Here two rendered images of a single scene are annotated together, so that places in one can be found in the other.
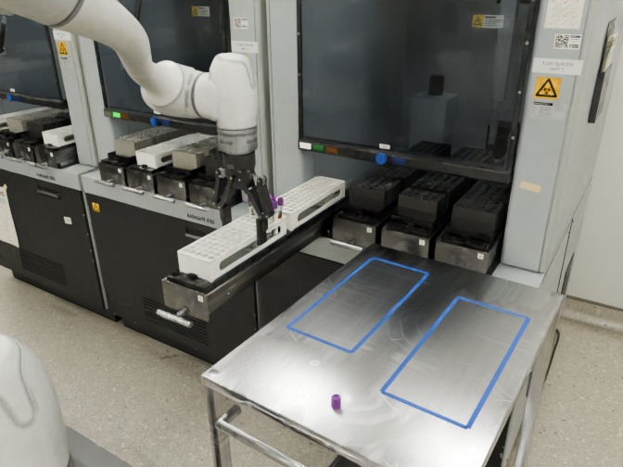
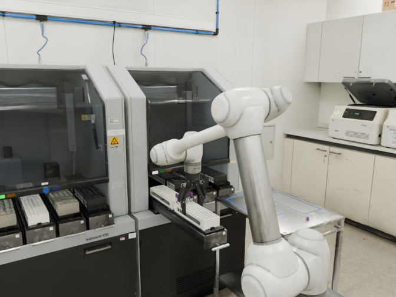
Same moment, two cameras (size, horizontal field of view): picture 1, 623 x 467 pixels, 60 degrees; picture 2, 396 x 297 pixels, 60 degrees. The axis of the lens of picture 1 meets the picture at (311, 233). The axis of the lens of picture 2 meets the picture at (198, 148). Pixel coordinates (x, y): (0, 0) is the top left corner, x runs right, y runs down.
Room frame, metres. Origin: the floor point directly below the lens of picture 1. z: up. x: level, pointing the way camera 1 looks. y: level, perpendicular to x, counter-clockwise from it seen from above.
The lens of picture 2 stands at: (0.47, 1.71, 1.54)
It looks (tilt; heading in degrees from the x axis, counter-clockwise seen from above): 12 degrees down; 295
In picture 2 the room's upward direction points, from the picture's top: straight up
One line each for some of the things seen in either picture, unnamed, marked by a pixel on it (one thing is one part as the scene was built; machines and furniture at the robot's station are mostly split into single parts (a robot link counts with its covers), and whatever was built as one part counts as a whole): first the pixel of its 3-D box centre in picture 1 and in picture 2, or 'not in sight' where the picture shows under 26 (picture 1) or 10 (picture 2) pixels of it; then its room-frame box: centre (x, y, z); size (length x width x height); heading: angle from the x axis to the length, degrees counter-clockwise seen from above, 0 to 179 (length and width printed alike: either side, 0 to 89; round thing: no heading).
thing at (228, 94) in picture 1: (229, 90); (190, 147); (1.22, 0.18, 1.20); 0.13 x 0.11 x 0.16; 63
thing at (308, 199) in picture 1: (305, 203); (167, 197); (1.45, 0.02, 0.83); 0.30 x 0.10 x 0.06; 148
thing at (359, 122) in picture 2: not in sight; (369, 109); (0.33, -2.35, 1.22); 0.62 x 0.56 x 0.64; 56
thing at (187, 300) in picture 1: (270, 243); (182, 215); (1.30, 0.11, 0.78); 0.73 x 0.14 x 0.09; 148
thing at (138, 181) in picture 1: (201, 156); (32, 212); (2.10, 0.44, 0.78); 0.73 x 0.14 x 0.09; 148
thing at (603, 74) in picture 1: (605, 69); not in sight; (1.49, -0.79, 1.19); 0.17 x 0.02 x 0.25; 148
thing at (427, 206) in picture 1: (418, 208); (201, 182); (1.37, -0.29, 0.85); 0.12 x 0.02 x 0.06; 57
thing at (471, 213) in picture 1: (474, 219); (219, 179); (1.28, -0.42, 0.85); 0.12 x 0.02 x 0.06; 57
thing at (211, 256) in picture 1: (235, 244); (195, 214); (1.18, 0.18, 0.83); 0.30 x 0.10 x 0.06; 148
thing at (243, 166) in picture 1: (239, 169); (192, 180); (1.21, 0.17, 1.01); 0.08 x 0.07 x 0.09; 58
